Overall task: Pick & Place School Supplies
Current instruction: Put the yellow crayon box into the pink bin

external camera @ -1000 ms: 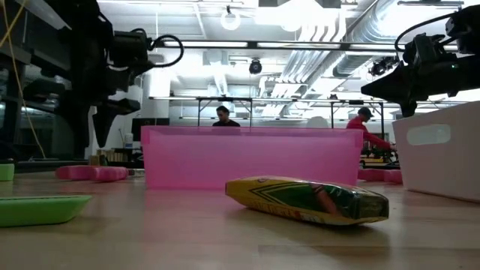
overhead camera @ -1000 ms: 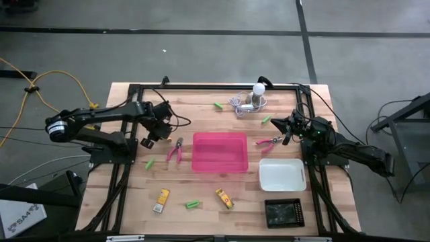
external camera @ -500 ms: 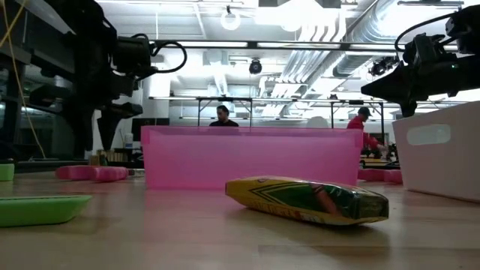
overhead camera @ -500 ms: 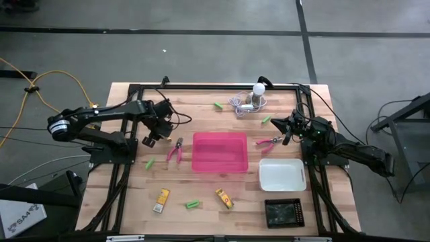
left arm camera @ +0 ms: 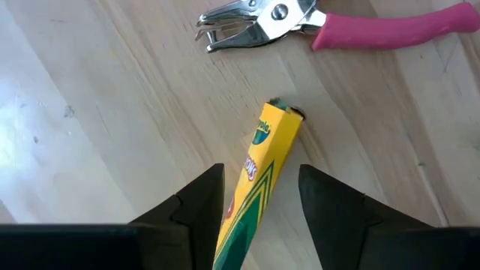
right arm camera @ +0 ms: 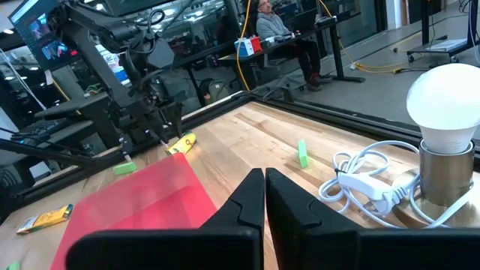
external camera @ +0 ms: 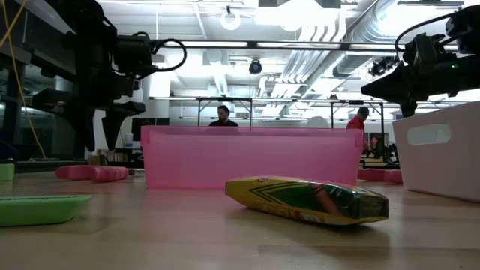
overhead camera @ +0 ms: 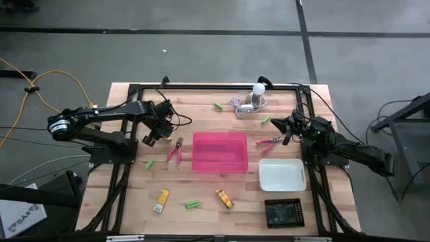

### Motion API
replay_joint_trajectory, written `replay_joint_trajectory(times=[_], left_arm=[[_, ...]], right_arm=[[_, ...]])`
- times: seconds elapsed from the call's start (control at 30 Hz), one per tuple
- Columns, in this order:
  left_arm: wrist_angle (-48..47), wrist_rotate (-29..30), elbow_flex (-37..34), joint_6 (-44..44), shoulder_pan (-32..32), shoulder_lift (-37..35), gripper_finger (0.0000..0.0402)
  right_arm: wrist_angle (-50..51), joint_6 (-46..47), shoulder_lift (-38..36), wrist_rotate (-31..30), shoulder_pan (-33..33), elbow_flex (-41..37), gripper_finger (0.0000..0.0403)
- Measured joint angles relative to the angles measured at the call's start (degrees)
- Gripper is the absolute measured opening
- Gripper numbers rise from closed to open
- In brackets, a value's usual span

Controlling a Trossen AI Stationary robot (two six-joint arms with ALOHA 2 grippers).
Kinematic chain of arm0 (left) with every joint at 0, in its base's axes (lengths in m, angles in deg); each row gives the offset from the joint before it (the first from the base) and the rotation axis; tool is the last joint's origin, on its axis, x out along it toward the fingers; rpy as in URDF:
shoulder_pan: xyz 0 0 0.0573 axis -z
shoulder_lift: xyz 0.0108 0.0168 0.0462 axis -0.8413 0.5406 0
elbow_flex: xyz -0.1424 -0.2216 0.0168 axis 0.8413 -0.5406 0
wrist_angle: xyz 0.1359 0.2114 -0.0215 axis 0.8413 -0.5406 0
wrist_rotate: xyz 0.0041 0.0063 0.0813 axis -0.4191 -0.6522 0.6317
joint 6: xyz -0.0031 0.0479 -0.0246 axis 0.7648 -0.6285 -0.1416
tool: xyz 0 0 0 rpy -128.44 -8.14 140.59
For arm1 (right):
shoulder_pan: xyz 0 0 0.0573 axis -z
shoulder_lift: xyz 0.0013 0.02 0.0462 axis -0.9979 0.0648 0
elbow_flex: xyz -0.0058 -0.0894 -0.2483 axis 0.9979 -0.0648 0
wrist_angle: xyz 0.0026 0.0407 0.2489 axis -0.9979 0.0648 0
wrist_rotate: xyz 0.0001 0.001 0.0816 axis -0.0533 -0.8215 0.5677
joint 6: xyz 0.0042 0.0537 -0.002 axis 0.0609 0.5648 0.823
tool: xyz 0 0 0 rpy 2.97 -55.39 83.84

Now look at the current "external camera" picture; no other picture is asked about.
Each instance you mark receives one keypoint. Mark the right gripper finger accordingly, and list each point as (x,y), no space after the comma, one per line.
(390,75)
(397,88)

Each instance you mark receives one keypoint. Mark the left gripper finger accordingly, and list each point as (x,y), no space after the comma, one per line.
(84,127)
(112,123)

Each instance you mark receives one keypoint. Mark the green eraser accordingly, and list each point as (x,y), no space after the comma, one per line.
(37,210)
(6,172)

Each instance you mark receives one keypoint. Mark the white plastic bin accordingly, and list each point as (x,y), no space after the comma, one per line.
(450,168)

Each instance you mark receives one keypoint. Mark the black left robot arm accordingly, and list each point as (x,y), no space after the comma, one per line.
(93,56)

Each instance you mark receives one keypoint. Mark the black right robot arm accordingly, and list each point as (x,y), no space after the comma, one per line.
(467,45)

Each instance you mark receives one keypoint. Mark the stack of boxes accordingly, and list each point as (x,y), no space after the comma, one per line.
(112,155)

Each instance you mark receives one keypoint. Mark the black monitor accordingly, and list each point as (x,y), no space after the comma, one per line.
(150,129)

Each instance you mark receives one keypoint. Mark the person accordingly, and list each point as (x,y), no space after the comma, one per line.
(223,118)
(355,123)

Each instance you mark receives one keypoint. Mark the pink translucent plastic bin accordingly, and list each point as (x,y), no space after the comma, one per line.
(243,157)

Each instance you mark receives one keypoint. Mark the black overhead beam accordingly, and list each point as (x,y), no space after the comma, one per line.
(253,44)

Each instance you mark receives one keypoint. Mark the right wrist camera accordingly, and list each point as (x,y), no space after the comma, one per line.
(423,52)

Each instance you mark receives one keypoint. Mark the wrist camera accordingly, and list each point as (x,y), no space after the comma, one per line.
(423,52)
(133,54)

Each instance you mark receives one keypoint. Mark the black aluminium table frame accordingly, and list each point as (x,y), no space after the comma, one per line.
(37,164)

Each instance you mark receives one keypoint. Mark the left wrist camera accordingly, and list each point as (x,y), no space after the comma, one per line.
(133,54)

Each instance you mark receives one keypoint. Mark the black overhead camera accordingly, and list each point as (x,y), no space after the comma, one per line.
(255,67)

